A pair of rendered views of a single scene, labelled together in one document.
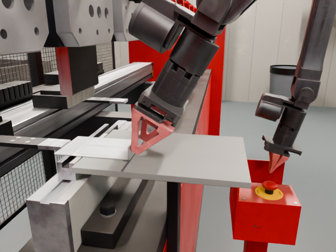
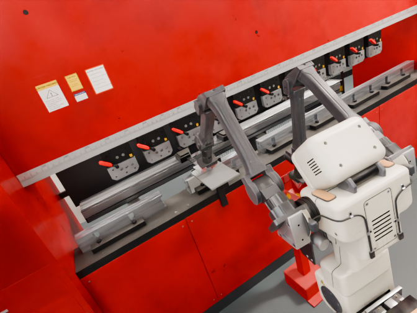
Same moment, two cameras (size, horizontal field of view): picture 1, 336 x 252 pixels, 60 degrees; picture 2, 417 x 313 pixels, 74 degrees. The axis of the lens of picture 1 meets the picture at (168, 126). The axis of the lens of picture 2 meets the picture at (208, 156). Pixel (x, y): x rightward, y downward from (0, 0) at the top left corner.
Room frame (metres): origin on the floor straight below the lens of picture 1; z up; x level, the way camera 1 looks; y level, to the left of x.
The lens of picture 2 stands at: (-0.24, -1.17, 1.75)
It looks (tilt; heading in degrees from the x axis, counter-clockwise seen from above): 25 degrees down; 59
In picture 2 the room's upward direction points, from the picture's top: 18 degrees counter-clockwise
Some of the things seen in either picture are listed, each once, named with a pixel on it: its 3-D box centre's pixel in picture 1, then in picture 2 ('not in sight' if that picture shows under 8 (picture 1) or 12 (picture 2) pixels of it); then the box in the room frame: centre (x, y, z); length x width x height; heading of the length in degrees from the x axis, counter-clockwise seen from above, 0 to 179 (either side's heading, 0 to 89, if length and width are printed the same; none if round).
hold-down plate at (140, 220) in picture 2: not in sight; (118, 234); (-0.11, 0.20, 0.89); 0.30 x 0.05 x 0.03; 170
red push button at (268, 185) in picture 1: (269, 188); not in sight; (0.69, -0.27, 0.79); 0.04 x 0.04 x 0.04
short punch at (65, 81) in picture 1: (80, 73); (196, 146); (0.49, 0.15, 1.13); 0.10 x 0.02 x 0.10; 170
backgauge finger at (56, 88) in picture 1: (83, 96); (232, 136); (0.85, 0.25, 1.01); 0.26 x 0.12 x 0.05; 80
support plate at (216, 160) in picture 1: (167, 152); (214, 173); (0.46, 0.00, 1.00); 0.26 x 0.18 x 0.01; 80
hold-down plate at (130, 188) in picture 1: (127, 190); (217, 180); (0.52, 0.08, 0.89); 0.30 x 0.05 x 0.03; 170
